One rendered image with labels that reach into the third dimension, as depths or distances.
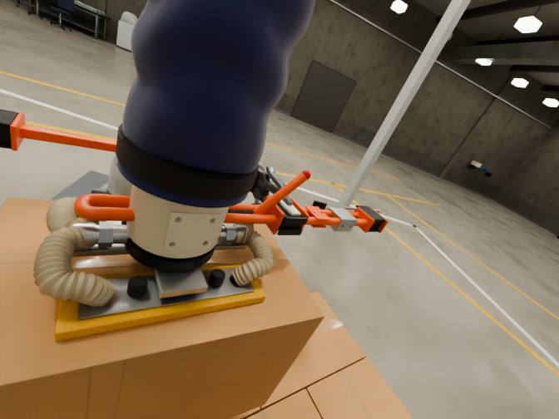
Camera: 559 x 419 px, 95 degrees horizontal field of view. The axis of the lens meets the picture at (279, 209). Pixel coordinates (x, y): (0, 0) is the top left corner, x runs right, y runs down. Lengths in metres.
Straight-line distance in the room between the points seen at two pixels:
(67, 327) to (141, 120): 0.30
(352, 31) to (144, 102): 14.67
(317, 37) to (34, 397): 14.37
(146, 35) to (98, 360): 0.42
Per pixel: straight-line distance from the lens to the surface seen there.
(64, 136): 0.73
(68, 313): 0.50
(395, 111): 3.54
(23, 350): 0.50
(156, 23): 0.37
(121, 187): 1.19
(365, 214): 0.85
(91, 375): 0.49
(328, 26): 14.62
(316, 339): 1.34
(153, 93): 0.38
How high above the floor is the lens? 1.48
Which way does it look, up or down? 25 degrees down
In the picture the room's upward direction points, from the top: 24 degrees clockwise
